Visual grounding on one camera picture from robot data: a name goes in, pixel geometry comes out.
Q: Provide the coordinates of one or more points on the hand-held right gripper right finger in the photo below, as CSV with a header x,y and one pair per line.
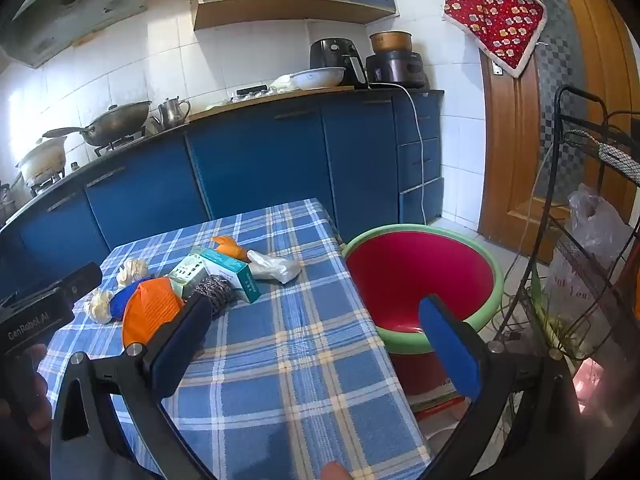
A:
x,y
450,345

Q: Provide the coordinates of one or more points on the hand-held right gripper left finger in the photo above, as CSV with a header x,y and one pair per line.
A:
x,y
172,355

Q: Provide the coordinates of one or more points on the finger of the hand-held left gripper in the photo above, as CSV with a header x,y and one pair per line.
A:
x,y
80,280

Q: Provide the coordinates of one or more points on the white tissue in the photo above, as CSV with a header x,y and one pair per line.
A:
x,y
132,267
100,305

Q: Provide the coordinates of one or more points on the blue round lid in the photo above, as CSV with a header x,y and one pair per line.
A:
x,y
120,302

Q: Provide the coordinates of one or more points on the orange plastic packet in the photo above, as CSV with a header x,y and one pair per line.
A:
x,y
150,305

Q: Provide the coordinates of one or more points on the red bucket with green rim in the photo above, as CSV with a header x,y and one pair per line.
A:
x,y
415,275

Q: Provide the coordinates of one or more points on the green and white box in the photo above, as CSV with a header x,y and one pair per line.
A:
x,y
187,272

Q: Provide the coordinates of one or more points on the teal and white box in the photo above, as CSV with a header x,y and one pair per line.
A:
x,y
235,272

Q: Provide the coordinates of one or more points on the orange peel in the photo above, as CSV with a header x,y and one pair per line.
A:
x,y
227,246

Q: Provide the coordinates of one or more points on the white plastic bag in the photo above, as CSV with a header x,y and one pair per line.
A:
x,y
272,267
282,82

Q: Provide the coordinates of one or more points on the person's left hand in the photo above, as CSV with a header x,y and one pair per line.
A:
x,y
44,395

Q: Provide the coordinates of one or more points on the person's right hand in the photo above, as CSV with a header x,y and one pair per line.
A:
x,y
334,472

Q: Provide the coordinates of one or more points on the metal pot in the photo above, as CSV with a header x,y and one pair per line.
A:
x,y
6,202

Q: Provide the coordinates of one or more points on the green onions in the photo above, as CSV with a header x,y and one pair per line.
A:
x,y
557,327

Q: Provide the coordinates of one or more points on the white cooking pot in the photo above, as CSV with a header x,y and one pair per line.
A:
x,y
42,160

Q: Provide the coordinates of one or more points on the blue plaid tablecloth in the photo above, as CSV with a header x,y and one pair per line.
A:
x,y
300,360

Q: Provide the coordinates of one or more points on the gas stove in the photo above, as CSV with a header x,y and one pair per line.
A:
x,y
120,142

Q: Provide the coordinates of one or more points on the pink box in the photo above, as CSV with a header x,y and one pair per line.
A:
x,y
590,385

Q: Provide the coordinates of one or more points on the black metal rack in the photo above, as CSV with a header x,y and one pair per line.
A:
x,y
595,270

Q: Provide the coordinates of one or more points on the dark wok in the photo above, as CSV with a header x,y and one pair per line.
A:
x,y
117,120

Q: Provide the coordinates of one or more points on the metal kettle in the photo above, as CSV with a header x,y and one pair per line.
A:
x,y
172,112

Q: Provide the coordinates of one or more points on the wooden door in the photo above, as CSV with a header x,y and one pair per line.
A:
x,y
515,160

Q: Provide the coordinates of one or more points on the blue base cabinets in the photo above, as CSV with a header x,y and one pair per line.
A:
x,y
260,160

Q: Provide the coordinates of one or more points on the black tray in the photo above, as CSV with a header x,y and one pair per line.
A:
x,y
251,92

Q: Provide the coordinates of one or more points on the grey range hood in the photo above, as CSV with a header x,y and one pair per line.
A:
x,y
65,5

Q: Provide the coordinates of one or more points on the dark rice cooker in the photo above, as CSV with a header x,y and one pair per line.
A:
x,y
395,67

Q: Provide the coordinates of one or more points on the white bowl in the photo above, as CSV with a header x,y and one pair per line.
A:
x,y
317,79

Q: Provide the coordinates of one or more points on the golden inner pot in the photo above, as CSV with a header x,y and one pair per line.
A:
x,y
390,41

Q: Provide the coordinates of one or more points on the black air fryer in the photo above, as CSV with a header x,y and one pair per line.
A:
x,y
332,57

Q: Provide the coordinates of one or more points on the red floral quilted cloth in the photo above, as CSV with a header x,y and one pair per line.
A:
x,y
492,5

